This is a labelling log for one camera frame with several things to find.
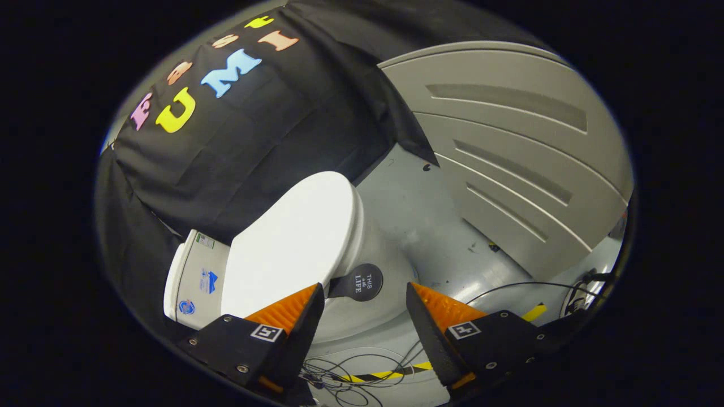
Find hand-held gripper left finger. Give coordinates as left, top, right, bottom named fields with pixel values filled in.
left=178, top=283, right=326, bottom=405

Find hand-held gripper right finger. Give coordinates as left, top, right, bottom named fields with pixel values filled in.
left=406, top=281, right=566, bottom=403

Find black round lid pull tab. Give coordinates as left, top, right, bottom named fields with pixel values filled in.
left=327, top=263, right=384, bottom=302

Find white toilet lid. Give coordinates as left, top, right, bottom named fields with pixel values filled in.
left=221, top=171, right=363, bottom=320

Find yellow black hazard tape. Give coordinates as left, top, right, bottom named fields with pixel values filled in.
left=339, top=304, right=548, bottom=384

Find black backdrop cloth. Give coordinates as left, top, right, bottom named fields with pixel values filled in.
left=95, top=0, right=544, bottom=343

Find grey ribbed door panel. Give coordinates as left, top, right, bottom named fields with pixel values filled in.
left=378, top=41, right=634, bottom=282

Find tangled thin black cables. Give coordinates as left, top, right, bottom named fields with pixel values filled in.
left=299, top=339, right=436, bottom=407

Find long thin black cable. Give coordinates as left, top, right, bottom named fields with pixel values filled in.
left=396, top=281, right=609, bottom=368

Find thick black cable with plug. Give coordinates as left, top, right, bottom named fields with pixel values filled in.
left=566, top=269, right=618, bottom=317

